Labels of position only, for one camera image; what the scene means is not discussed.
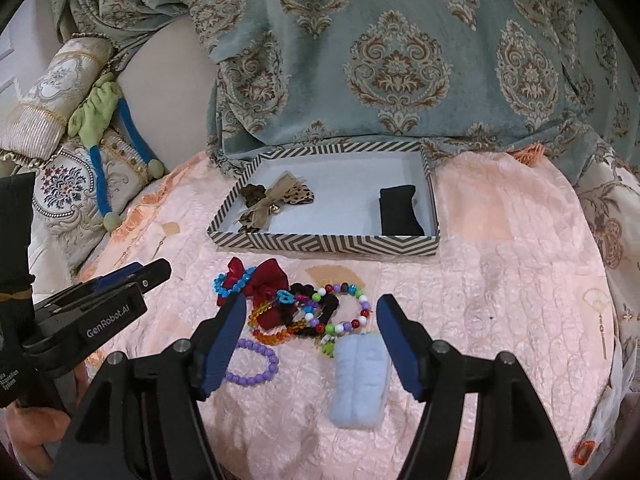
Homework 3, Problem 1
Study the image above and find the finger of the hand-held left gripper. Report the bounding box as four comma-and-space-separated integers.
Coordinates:
131, 258, 172, 295
90, 262, 146, 292

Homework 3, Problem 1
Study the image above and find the white panelled door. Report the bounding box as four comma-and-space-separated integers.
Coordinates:
0, 25, 36, 106

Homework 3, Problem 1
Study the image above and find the zigzag striped cardboard box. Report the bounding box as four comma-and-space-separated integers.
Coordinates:
207, 141, 441, 259

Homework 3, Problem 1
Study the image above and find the brown flower hair tie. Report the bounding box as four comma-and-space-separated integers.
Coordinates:
240, 183, 268, 206

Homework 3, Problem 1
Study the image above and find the leopard print bow hair clip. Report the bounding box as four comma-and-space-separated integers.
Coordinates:
237, 171, 317, 235

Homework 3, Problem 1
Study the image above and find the black watch cushion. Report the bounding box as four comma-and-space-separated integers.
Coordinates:
379, 185, 426, 237

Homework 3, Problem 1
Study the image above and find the green and blue plush toy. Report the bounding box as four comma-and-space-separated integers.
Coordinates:
67, 72, 167, 234

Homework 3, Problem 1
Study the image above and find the pink quilted bedspread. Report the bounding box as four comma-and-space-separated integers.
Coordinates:
75, 147, 626, 480

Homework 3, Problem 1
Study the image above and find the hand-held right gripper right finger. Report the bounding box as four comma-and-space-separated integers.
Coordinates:
376, 294, 571, 480

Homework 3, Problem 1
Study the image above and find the orange red bead bracelet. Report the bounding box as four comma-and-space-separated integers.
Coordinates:
249, 304, 303, 347

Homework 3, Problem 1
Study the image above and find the black scrunchie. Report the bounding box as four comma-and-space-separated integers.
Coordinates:
289, 282, 342, 333

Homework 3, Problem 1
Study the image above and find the red velvet bow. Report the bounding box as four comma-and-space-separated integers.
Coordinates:
216, 257, 291, 328

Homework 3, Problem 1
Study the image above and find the large multicoloured bead bracelet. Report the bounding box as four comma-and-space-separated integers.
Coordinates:
306, 283, 374, 337

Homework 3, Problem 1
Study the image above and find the teal damask blanket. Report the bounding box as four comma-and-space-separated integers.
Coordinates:
65, 0, 640, 181

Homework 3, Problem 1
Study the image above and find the person's left hand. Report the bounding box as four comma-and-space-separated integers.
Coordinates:
0, 400, 78, 467

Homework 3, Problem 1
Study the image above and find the white plastic bag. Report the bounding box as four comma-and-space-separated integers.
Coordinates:
589, 337, 632, 443

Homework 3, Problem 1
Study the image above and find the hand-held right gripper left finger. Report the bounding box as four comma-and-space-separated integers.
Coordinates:
47, 291, 248, 480

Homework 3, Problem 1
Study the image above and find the floral embroidered cushion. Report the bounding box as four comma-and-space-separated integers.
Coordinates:
30, 125, 157, 272

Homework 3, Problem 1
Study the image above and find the blue bead bracelet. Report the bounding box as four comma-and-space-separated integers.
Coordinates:
212, 268, 257, 297

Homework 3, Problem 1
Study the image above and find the cream floral cloth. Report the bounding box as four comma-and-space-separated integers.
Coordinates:
574, 135, 640, 316

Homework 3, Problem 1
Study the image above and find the beige upholstered headboard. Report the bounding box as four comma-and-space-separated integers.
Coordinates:
117, 22, 223, 171

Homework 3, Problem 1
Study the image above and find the purple bead bracelet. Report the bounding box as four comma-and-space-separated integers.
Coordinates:
225, 338, 280, 387

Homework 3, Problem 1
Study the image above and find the beige embroidered bolster pillow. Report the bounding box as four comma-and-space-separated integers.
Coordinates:
0, 32, 118, 162

